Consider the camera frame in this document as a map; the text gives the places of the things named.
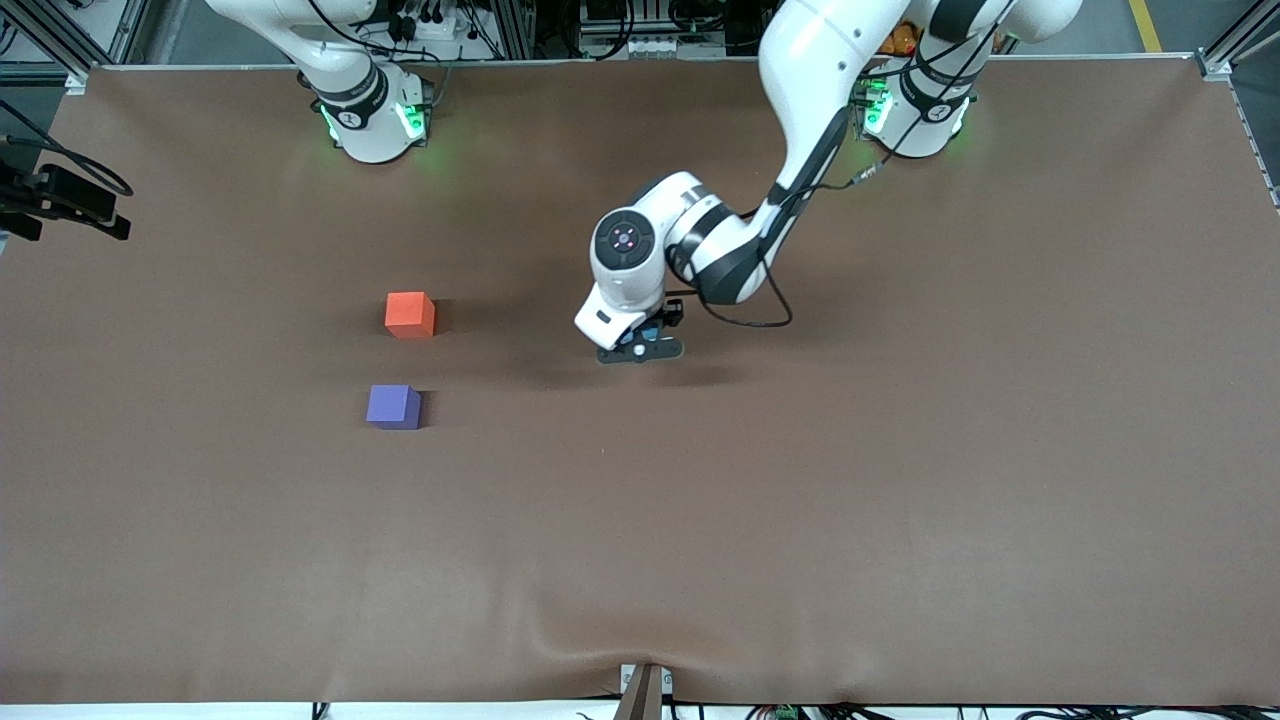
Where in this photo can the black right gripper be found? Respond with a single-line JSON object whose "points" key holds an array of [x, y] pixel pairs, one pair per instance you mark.
{"points": [[62, 193]]}

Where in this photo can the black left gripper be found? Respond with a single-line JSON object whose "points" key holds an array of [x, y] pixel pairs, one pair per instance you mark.
{"points": [[671, 315]]}

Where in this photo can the blue foam block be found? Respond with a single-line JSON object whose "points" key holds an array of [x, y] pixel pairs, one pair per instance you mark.
{"points": [[649, 330]]}

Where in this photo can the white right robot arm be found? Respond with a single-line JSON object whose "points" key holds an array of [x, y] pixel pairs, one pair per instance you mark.
{"points": [[365, 120]]}

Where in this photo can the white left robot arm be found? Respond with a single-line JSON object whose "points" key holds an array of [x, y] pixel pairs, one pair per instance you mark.
{"points": [[810, 60]]}

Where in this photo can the orange foam block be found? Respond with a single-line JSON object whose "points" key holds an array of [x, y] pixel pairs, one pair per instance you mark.
{"points": [[410, 314]]}

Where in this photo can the purple foam block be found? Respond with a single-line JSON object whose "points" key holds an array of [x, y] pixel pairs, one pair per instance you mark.
{"points": [[392, 407]]}

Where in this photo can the brown table mat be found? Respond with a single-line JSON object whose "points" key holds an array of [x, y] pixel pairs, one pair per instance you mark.
{"points": [[700, 520]]}

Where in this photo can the white power strip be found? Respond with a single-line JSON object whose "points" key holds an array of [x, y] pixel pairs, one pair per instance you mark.
{"points": [[650, 46], [430, 26]]}

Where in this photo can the green terminal connector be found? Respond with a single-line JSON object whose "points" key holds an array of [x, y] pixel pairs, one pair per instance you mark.
{"points": [[785, 713]]}

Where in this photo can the brown camera mount bracket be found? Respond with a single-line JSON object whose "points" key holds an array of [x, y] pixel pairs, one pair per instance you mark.
{"points": [[642, 692]]}

